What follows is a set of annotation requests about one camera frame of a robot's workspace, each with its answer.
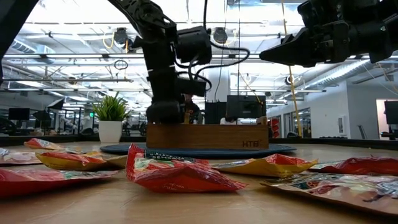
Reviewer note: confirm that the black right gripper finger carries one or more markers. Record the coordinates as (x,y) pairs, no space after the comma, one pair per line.
(300,39)
(289,56)

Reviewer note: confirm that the red tea sachet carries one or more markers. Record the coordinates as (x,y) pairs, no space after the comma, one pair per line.
(37,182)
(180,179)
(363,166)

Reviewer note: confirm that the black computer tower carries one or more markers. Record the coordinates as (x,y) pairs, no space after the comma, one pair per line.
(215,113)

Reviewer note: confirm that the green plant white pot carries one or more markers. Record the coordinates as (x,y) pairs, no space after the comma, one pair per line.
(110,132)

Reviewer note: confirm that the white wall panel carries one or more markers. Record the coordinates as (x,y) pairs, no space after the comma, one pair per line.
(341,124)

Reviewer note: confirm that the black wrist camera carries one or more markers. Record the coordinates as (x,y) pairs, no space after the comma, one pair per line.
(317,14)
(191,87)

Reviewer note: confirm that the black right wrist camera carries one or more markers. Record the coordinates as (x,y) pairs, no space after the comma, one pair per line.
(317,14)

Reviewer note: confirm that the black computer monitor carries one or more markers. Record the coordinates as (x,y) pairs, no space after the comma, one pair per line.
(18,114)
(245,106)
(391,112)

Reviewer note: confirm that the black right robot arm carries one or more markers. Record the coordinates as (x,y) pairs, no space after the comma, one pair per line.
(379,34)

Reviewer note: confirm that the wooden three-compartment box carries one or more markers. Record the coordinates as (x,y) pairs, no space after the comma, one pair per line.
(205,137)

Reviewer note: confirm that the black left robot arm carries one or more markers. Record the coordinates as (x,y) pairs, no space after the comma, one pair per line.
(155,18)

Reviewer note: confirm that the orange tea sachet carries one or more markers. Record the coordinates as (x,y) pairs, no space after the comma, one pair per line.
(186,118)
(68,160)
(267,168)
(40,144)

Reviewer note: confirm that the round blue woven placemat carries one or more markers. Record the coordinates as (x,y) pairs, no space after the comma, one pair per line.
(280,149)

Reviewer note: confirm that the black tilted monitor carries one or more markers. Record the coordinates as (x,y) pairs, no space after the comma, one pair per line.
(56,104)

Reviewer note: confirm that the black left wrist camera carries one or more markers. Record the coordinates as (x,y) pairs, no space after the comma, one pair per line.
(191,87)

